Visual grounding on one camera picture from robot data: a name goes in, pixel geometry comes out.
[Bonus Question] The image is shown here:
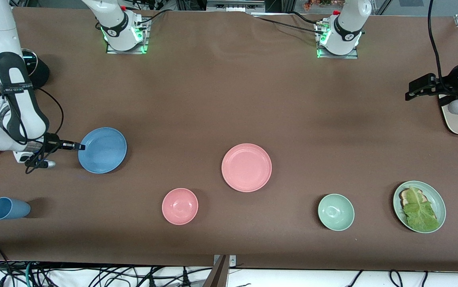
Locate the blue plate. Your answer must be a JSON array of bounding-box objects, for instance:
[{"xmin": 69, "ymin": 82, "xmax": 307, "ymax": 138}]
[{"xmin": 78, "ymin": 127, "xmax": 127, "ymax": 174}]

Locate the pink plate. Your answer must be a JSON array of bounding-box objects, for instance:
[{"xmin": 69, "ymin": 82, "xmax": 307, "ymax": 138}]
[{"xmin": 221, "ymin": 143, "xmax": 272, "ymax": 193}]

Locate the blue cup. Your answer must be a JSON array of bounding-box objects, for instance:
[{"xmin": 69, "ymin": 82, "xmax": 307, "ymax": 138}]
[{"xmin": 0, "ymin": 197, "xmax": 31, "ymax": 220}]

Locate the dark blue saucepan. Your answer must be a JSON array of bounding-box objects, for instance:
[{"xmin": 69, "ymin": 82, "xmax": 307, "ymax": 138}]
[{"xmin": 21, "ymin": 48, "xmax": 50, "ymax": 90}]

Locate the toasted bread slice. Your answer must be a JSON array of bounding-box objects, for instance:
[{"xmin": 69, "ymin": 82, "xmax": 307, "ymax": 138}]
[{"xmin": 399, "ymin": 188, "xmax": 425, "ymax": 208}]

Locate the green plate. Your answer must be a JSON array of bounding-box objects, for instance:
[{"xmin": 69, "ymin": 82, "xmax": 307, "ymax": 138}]
[{"xmin": 393, "ymin": 181, "xmax": 446, "ymax": 234}]

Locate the green lettuce leaf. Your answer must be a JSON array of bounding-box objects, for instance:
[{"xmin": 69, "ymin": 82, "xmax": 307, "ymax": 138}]
[{"xmin": 403, "ymin": 186, "xmax": 440, "ymax": 232}]

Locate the pink bowl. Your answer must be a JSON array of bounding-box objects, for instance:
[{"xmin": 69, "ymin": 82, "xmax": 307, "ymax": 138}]
[{"xmin": 162, "ymin": 188, "xmax": 199, "ymax": 226}]

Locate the green bowl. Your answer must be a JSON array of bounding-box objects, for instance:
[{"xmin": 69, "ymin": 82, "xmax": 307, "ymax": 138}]
[{"xmin": 318, "ymin": 194, "xmax": 355, "ymax": 231}]

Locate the brown table cloth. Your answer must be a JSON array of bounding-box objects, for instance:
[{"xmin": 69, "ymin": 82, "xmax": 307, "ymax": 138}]
[{"xmin": 0, "ymin": 6, "xmax": 458, "ymax": 272}]

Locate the grey power strip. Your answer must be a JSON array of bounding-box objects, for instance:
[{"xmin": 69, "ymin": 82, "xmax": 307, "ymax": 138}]
[{"xmin": 206, "ymin": 0, "xmax": 265, "ymax": 12}]

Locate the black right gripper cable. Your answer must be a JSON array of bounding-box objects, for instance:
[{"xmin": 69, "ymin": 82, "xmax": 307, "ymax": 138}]
[{"xmin": 25, "ymin": 88, "xmax": 64, "ymax": 174}]

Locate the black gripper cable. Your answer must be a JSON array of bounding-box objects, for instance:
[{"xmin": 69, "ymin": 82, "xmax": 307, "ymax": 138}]
[
  {"xmin": 428, "ymin": 0, "xmax": 450, "ymax": 87},
  {"xmin": 25, "ymin": 88, "xmax": 64, "ymax": 174}
]

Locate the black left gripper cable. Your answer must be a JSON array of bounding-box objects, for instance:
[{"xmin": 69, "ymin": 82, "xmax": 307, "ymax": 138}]
[{"xmin": 428, "ymin": 0, "xmax": 450, "ymax": 87}]

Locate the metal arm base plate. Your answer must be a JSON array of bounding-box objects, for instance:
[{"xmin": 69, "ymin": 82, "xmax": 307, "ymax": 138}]
[
  {"xmin": 105, "ymin": 18, "xmax": 150, "ymax": 55},
  {"xmin": 315, "ymin": 20, "xmax": 359, "ymax": 59}
]

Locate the black base cable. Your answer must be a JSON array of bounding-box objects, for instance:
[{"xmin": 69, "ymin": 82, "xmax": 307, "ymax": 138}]
[
  {"xmin": 135, "ymin": 8, "xmax": 170, "ymax": 25},
  {"xmin": 290, "ymin": 11, "xmax": 325, "ymax": 28},
  {"xmin": 253, "ymin": 16, "xmax": 326, "ymax": 35}
]

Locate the dark brown post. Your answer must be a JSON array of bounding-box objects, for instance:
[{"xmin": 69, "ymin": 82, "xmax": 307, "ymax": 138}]
[{"xmin": 203, "ymin": 255, "xmax": 229, "ymax": 287}]

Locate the metal table bracket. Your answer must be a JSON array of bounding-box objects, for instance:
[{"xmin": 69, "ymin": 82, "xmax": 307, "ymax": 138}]
[{"xmin": 213, "ymin": 254, "xmax": 237, "ymax": 268}]

